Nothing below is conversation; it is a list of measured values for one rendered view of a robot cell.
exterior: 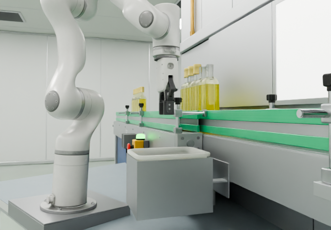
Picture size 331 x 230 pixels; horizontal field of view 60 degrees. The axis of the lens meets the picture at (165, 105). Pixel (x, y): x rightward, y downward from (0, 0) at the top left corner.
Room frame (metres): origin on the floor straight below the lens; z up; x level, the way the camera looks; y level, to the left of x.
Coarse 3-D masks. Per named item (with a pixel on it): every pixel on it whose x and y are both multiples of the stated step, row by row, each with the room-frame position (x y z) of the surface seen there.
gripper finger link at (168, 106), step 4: (168, 92) 0.82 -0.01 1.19; (168, 96) 0.83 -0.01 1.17; (172, 96) 0.83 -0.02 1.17; (168, 100) 0.84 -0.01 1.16; (164, 104) 0.85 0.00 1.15; (168, 104) 0.84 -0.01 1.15; (172, 104) 0.85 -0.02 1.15; (164, 108) 0.85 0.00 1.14; (168, 108) 0.84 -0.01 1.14; (172, 108) 0.85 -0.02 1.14; (164, 112) 0.85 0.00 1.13; (168, 112) 0.85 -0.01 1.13; (172, 112) 0.85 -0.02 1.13
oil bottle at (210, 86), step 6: (204, 78) 1.10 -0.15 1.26; (210, 78) 1.08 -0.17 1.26; (204, 84) 1.08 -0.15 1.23; (210, 84) 1.07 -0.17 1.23; (216, 84) 1.08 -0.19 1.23; (204, 90) 1.08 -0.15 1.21; (210, 90) 1.07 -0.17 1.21; (216, 90) 1.08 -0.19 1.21; (204, 96) 1.08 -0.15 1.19; (210, 96) 1.07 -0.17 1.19; (216, 96) 1.08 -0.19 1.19; (204, 102) 1.08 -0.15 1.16; (210, 102) 1.07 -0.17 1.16; (216, 102) 1.08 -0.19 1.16; (204, 108) 1.08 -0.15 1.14; (210, 108) 1.07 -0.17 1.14; (216, 108) 1.08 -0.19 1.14; (204, 132) 1.09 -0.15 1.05
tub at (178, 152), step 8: (128, 152) 0.88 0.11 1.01; (136, 152) 0.92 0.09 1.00; (144, 152) 0.93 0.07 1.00; (152, 152) 0.93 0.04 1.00; (160, 152) 0.94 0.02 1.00; (168, 152) 0.95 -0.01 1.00; (176, 152) 0.96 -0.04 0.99; (184, 152) 0.97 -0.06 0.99; (192, 152) 0.94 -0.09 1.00; (200, 152) 0.88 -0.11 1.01; (208, 152) 0.84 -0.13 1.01; (144, 160) 0.77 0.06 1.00; (152, 160) 0.78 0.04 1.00
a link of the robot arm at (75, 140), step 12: (84, 96) 1.00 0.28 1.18; (96, 96) 1.06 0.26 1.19; (84, 108) 1.00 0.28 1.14; (96, 108) 1.05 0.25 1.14; (84, 120) 1.05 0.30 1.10; (96, 120) 1.06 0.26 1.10; (72, 132) 1.01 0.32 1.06; (84, 132) 1.02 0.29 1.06; (60, 144) 0.98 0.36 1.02; (72, 144) 0.98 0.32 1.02; (84, 144) 1.00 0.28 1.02
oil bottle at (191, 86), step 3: (195, 81) 1.19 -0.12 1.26; (192, 84) 1.20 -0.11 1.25; (189, 87) 1.22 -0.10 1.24; (192, 87) 1.19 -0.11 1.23; (189, 90) 1.22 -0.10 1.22; (192, 90) 1.19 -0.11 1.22; (189, 93) 1.23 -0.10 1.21; (192, 93) 1.19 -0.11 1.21; (189, 96) 1.23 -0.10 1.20; (192, 96) 1.19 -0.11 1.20; (189, 99) 1.23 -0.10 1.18; (192, 99) 1.19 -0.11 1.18; (189, 102) 1.23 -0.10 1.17; (192, 102) 1.19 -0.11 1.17; (189, 105) 1.23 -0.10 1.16; (192, 105) 1.19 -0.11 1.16; (189, 108) 1.23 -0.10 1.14; (192, 108) 1.19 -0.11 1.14
